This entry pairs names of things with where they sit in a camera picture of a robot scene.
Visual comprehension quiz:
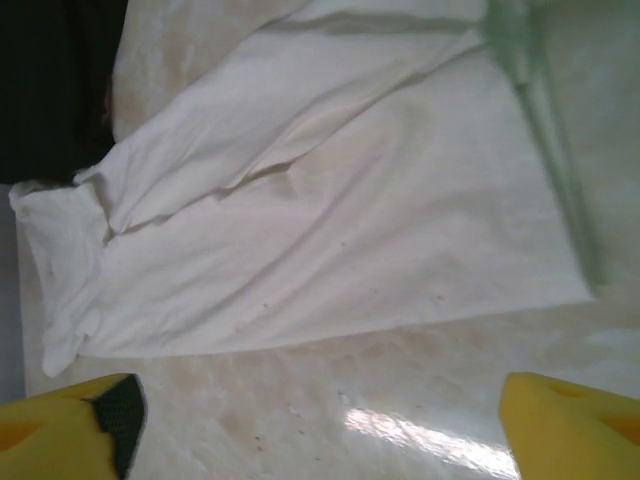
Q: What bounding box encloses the black t-shirt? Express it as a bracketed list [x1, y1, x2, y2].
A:
[0, 0, 130, 187]

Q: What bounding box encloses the aluminium side rail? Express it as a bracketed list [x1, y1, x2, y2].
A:
[0, 187, 29, 401]

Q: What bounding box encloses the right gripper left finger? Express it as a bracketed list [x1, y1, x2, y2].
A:
[0, 372, 149, 480]

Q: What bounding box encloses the white t-shirt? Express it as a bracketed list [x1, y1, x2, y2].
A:
[8, 0, 597, 379]

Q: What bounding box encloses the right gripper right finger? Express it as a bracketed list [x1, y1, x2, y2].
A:
[499, 370, 640, 480]

